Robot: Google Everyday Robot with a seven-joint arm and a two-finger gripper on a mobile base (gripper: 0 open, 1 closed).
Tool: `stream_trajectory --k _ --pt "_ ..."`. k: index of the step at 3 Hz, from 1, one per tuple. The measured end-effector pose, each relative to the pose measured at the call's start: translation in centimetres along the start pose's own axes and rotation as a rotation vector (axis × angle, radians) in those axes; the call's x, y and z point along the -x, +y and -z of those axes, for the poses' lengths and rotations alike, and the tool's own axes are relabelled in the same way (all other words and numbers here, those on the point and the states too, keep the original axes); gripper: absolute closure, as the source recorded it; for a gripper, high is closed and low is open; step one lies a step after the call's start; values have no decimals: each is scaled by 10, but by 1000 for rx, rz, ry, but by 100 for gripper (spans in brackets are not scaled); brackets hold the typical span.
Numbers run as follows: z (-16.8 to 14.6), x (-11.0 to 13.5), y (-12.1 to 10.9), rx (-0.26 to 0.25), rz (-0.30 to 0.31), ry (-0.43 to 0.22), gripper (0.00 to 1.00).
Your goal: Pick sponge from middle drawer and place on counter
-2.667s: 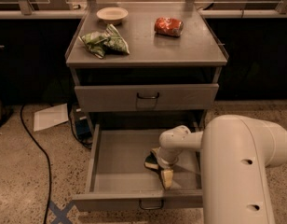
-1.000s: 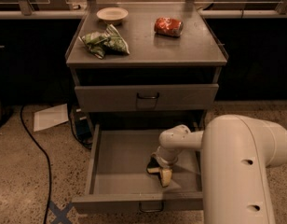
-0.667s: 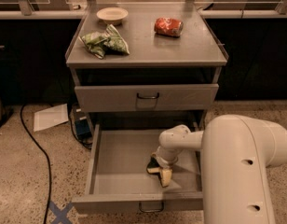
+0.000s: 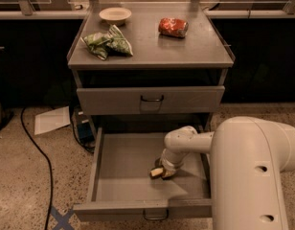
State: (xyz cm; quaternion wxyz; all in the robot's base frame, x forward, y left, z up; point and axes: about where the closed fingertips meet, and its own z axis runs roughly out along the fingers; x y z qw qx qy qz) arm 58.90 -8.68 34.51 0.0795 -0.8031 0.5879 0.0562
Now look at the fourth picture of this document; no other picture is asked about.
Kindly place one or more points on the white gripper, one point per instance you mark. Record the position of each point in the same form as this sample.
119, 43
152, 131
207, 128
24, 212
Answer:
168, 166

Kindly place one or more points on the green yellow sponge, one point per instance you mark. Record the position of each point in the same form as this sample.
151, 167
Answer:
158, 163

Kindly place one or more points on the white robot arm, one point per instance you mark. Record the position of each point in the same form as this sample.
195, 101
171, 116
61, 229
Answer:
247, 157

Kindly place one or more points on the open grey middle drawer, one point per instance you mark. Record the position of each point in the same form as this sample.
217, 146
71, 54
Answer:
120, 187

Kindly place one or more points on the closed grey top drawer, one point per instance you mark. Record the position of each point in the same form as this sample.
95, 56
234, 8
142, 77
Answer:
150, 100

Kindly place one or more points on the grey drawer cabinet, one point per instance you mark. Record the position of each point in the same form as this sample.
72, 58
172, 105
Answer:
201, 58

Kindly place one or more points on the blue box on floor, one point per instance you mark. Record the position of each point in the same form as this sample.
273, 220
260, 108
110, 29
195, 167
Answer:
84, 132

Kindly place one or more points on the blue tape cross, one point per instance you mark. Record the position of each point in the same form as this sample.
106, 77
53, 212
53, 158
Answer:
62, 220

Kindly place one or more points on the white paper sheet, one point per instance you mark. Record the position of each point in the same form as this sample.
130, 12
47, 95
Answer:
52, 120

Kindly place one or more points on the green chip bag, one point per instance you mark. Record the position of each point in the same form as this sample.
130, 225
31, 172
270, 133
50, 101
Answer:
113, 41

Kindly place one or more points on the crushed orange soda can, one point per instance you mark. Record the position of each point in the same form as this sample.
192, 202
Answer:
173, 27

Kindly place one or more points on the white bowl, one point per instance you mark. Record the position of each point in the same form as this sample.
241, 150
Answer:
115, 16

